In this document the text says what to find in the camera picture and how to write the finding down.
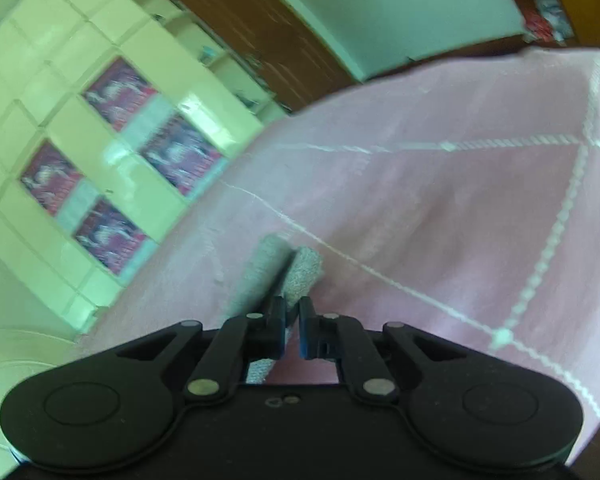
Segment pink checked bedspread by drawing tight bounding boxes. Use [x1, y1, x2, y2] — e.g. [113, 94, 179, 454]
[75, 49, 600, 468]

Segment brown wooden door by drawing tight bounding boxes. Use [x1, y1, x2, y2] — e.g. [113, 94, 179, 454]
[167, 0, 367, 112]

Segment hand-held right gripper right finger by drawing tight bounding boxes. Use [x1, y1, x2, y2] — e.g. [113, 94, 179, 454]
[298, 296, 469, 407]

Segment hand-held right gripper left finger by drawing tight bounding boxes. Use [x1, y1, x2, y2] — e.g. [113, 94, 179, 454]
[116, 296, 287, 407]

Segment white panelled door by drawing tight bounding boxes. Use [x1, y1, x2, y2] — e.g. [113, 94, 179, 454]
[0, 327, 83, 466]

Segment red patterned cloth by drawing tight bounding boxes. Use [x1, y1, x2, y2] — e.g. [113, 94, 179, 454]
[522, 0, 576, 46]

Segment grey pants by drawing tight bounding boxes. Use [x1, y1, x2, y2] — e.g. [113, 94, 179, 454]
[225, 234, 325, 386]

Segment built-in wall shelf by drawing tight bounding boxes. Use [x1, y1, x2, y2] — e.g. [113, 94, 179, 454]
[149, 0, 287, 113]

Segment red printed wall tile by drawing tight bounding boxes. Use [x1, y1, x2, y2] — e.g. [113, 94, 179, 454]
[139, 114, 229, 197]
[81, 56, 159, 134]
[19, 140, 84, 217]
[74, 198, 157, 277]

